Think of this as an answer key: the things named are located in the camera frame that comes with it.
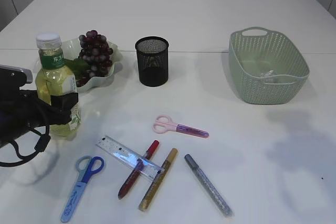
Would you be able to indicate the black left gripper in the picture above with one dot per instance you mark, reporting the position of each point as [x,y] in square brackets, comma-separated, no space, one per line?
[22,111]

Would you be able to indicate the yellow tea bottle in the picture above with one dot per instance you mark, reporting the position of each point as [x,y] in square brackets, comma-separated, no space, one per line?
[55,78]

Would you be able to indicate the purple grape bunch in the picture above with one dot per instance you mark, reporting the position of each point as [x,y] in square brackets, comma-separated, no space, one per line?
[94,58]

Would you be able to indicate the pink purple capped scissors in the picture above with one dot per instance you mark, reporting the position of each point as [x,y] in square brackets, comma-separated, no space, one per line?
[164,123]

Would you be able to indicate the clear plastic sheet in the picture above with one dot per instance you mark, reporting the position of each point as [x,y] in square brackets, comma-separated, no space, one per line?
[267,74]

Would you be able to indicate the pale green wavy plate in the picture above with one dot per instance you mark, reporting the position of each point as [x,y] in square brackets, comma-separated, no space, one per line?
[71,48]

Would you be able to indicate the clear plastic ruler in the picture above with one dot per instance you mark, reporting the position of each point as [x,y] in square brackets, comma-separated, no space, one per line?
[129,157]

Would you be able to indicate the red glitter pen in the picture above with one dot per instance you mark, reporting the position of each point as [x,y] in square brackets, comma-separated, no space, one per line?
[136,171]

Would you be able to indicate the black mesh pen holder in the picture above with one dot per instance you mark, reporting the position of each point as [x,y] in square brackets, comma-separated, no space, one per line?
[152,58]

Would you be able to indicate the gold glitter pen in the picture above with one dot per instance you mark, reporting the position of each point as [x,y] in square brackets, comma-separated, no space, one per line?
[153,188]

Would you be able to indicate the silver glitter pen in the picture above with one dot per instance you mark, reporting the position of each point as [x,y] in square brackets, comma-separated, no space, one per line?
[209,187]

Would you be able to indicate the green woven plastic basket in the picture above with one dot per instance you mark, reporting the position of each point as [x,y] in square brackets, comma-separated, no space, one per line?
[255,50]

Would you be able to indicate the blue capped scissors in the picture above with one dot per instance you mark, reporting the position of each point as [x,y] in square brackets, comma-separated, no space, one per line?
[87,166]

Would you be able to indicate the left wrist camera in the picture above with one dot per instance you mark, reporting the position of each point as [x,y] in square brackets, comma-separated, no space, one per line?
[15,77]

